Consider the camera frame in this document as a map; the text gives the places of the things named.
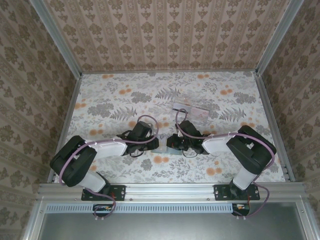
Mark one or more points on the pink floral card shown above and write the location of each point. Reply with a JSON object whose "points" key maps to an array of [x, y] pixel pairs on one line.
{"points": [[200, 117]]}

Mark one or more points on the light card with dark band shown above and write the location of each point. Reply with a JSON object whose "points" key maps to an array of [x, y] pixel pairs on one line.
{"points": [[182, 107]]}

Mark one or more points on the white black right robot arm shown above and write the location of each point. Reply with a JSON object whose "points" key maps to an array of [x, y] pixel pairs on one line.
{"points": [[217, 145]]}

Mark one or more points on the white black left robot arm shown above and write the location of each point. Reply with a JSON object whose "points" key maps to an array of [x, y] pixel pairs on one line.
{"points": [[110, 150]]}

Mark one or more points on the clear plastic bag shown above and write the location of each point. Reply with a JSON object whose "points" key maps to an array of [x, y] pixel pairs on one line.
{"points": [[200, 105]]}

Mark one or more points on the floral print tablecloth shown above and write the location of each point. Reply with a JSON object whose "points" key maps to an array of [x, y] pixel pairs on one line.
{"points": [[112, 100]]}

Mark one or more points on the black connector board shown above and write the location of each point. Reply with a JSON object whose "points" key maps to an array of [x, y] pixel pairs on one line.
{"points": [[241, 208], [102, 209]]}

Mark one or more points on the grey metal panel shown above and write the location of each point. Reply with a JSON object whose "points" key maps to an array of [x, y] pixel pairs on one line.
{"points": [[162, 227]]}

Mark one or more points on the aluminium table end rail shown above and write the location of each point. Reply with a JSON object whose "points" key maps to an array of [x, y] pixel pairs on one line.
{"points": [[170, 72]]}

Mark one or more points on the aluminium table side rail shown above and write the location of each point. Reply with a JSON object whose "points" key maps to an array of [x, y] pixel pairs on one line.
{"points": [[67, 125], [273, 125]]}

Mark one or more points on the aluminium frame bar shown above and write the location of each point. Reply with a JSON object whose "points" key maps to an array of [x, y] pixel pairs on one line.
{"points": [[305, 222], [32, 220]]}

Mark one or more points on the aluminium frame post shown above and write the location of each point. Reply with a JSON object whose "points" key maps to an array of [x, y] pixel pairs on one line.
{"points": [[58, 37], [278, 37]]}

